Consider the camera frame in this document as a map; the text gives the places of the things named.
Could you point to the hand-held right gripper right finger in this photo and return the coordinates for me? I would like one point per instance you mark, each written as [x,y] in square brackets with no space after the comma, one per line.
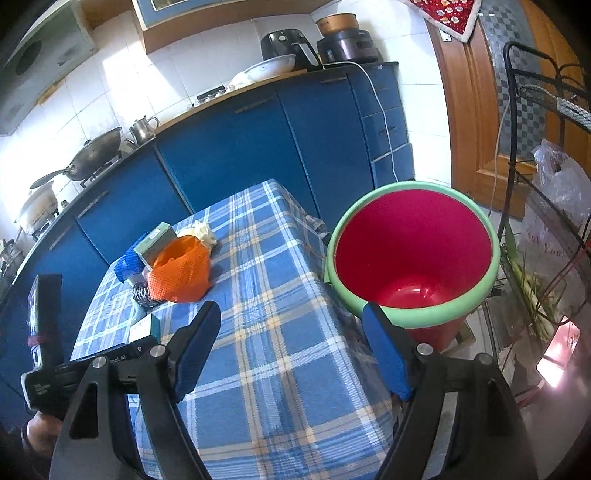
[385,350]

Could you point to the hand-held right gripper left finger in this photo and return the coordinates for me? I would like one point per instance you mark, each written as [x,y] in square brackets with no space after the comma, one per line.
[198,341]

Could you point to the small teal and white box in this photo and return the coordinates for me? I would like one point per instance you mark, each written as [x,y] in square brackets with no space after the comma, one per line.
[143,328]

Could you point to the orange mesh bag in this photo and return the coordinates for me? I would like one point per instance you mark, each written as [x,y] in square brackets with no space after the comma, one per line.
[182,272]

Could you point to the steel wool scrubber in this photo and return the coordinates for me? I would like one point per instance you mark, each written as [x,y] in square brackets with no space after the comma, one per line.
[143,293]

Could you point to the blue mesh net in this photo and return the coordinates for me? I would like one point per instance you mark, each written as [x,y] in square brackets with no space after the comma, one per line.
[125,268]

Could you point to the pale green carton box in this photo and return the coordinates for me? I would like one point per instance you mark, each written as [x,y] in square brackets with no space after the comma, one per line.
[154,242]

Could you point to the cream tissue paper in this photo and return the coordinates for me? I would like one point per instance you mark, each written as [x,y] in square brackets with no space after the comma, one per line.
[203,233]

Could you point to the red bucket with green rim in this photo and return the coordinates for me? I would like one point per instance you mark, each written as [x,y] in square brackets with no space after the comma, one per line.
[415,240]

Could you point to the person's left hand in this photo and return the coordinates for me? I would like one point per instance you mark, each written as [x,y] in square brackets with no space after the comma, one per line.
[39,431]

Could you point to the blue plaid tablecloth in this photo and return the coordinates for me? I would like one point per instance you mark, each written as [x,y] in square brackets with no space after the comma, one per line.
[277,300]

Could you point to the white pot with lid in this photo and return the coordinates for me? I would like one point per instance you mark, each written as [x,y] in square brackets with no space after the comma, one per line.
[37,207]

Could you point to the green onions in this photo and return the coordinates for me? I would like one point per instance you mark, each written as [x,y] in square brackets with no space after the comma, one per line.
[531,286]

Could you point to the dark metal wok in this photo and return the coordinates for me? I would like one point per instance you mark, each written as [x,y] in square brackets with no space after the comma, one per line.
[92,154]

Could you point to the blue kitchen cabinet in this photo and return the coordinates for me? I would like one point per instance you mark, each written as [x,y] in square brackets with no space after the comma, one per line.
[231,147]

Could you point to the steel kettle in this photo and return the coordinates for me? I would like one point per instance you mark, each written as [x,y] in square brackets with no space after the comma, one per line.
[141,131]

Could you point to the clear plastic bag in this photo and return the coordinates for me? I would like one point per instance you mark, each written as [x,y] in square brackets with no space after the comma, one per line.
[561,180]

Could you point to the wooden door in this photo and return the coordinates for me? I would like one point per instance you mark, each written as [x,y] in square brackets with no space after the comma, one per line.
[466,115]

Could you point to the grey range hood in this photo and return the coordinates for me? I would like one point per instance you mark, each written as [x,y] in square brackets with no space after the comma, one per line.
[46,60]

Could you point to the black metal rack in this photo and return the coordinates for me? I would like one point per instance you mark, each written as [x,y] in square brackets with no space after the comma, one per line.
[509,115]

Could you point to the white patterned bowl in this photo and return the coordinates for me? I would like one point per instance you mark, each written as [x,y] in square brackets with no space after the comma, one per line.
[270,69]

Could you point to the dark rice cooker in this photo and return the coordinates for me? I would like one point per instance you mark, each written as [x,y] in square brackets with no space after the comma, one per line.
[346,48]

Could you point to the black air fryer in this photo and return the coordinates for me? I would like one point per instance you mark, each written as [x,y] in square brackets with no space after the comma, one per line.
[281,44]

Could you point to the brown pot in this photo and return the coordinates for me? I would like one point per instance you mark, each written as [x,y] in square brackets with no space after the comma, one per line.
[344,23]

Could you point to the red patterned cloth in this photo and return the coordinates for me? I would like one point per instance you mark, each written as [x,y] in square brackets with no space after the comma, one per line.
[445,16]

